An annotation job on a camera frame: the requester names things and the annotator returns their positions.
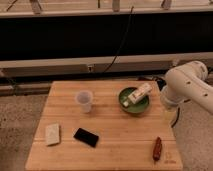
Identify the green ceramic bowl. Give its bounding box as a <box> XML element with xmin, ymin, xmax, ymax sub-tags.
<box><xmin>118</xmin><ymin>87</ymin><xmax>149</xmax><ymax>115</ymax></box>

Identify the black hanging cable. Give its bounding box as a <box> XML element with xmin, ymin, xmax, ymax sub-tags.
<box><xmin>101</xmin><ymin>5</ymin><xmax>135</xmax><ymax>74</ymax></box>

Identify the translucent white cup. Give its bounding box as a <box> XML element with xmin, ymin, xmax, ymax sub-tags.
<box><xmin>75</xmin><ymin>90</ymin><xmax>93</xmax><ymax>113</ymax></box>

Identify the red brown sausage toy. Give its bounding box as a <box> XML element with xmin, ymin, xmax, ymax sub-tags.
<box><xmin>153</xmin><ymin>137</ymin><xmax>162</xmax><ymax>161</ymax></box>

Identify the white box in bowl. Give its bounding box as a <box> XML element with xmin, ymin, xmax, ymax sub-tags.
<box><xmin>122</xmin><ymin>83</ymin><xmax>152</xmax><ymax>107</ymax></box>

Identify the white sponge block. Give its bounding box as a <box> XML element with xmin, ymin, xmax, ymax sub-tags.
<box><xmin>45</xmin><ymin>123</ymin><xmax>60</xmax><ymax>146</ymax></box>

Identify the wooden table top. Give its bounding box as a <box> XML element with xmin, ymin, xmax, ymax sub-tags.
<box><xmin>25</xmin><ymin>81</ymin><xmax>183</xmax><ymax>171</ymax></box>

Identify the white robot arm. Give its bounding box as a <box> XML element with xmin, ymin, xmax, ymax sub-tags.
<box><xmin>160</xmin><ymin>61</ymin><xmax>213</xmax><ymax>115</ymax></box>

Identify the black smartphone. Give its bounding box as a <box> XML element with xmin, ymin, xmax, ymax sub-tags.
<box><xmin>74</xmin><ymin>128</ymin><xmax>99</xmax><ymax>147</ymax></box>

